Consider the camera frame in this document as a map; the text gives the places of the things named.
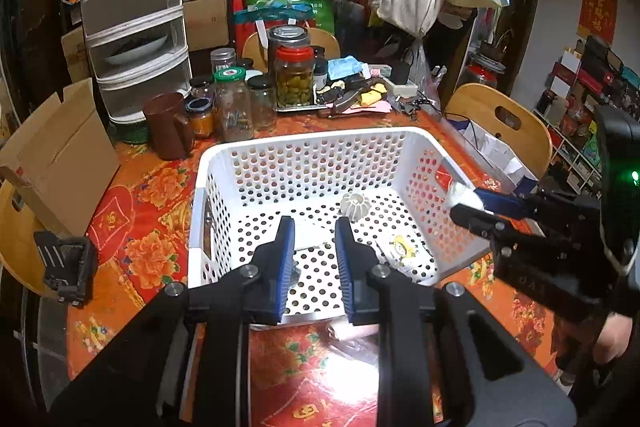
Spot shelf of small boxes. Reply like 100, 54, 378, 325
534, 36, 639, 197

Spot small orange content jar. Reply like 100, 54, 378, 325
186, 96, 214, 139

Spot right wooden chair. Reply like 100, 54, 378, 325
445, 83, 552, 179

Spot brown plastic mug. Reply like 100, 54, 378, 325
143, 92, 195, 160

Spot white cloth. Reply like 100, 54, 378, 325
294, 219, 334, 251

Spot red wall poster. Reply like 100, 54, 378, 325
577, 0, 617, 44

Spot black phone holder clamp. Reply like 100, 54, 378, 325
34, 231, 98, 308

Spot person right hand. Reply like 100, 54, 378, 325
592, 313, 634, 364

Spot white ribbed soft ball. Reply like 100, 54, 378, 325
340, 192, 372, 223

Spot small white soft roll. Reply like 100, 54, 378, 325
445, 182, 485, 210

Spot white yellow printed pouch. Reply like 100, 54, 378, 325
376, 234, 424, 271

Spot grey plastic drawer tower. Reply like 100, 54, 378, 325
79, 0, 192, 124

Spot green lid glass jar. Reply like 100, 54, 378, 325
214, 66, 254, 142

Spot left wooden chair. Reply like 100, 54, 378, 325
0, 181, 55, 299

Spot white perforated plastic basket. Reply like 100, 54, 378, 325
188, 127, 489, 322

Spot wooden chair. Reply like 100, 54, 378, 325
445, 83, 552, 179
0, 181, 55, 299
241, 27, 342, 72

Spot brown cardboard box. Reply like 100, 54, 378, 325
1, 78, 119, 236

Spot far wooden chair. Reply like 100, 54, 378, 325
241, 27, 342, 72

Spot red lid pickle jar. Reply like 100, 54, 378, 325
273, 46, 314, 107

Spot black lid glass jar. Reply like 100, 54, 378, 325
246, 75, 277, 130

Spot clear plastic bag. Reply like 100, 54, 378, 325
326, 317, 378, 365

